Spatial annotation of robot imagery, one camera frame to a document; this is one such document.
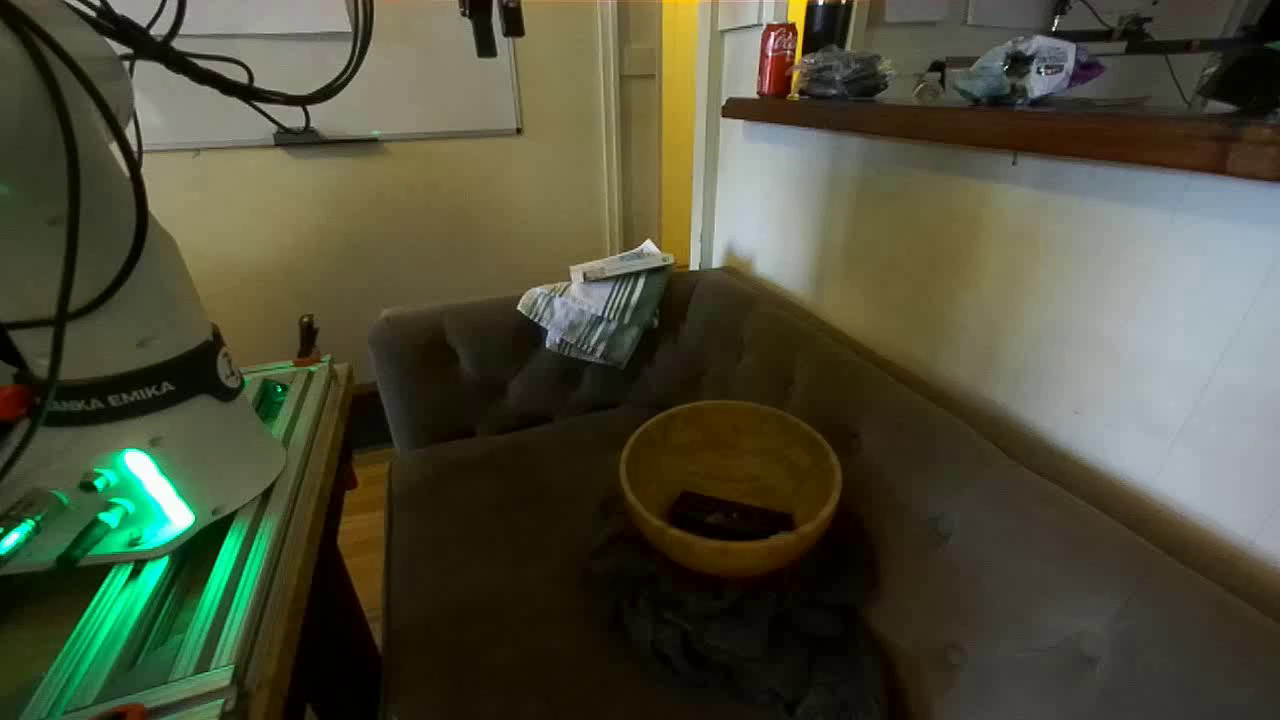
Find black remote control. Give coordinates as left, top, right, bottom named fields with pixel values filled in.
left=664, top=488, right=801, bottom=545

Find brown wooden counter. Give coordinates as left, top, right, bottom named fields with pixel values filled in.
left=722, top=90, right=1280, bottom=188

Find floral patterned pillow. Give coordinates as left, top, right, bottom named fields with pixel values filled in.
left=570, top=236, right=676, bottom=288

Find yellow wooden bowl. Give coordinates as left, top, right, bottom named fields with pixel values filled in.
left=616, top=396, right=847, bottom=579

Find dark grey cloth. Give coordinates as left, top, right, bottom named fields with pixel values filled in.
left=586, top=512, right=901, bottom=720

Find red soda can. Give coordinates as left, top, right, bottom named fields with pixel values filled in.
left=757, top=20, right=801, bottom=104

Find small red black tool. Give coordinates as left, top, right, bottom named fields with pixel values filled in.
left=291, top=311, right=327, bottom=373

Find dark crumpled plastic bag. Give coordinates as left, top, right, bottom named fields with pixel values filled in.
left=795, top=44, right=893, bottom=104

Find white whiteboard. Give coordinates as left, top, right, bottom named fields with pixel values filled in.
left=128, top=0, right=530, bottom=155

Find black hanging clips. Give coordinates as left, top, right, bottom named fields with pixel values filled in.
left=458, top=0, right=530, bottom=60

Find dark bottle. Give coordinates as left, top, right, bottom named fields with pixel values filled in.
left=801, top=0, right=855, bottom=56

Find grey tufted sofa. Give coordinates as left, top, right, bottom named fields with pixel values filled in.
left=366, top=262, right=1280, bottom=720

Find white crumpled cloth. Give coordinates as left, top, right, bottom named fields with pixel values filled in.
left=948, top=30, right=1107, bottom=111

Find black rod stand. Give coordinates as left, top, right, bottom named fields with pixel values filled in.
left=1046, top=0, right=1280, bottom=67

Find aluminium frame robot table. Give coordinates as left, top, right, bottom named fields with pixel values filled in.
left=0, top=354, right=362, bottom=720

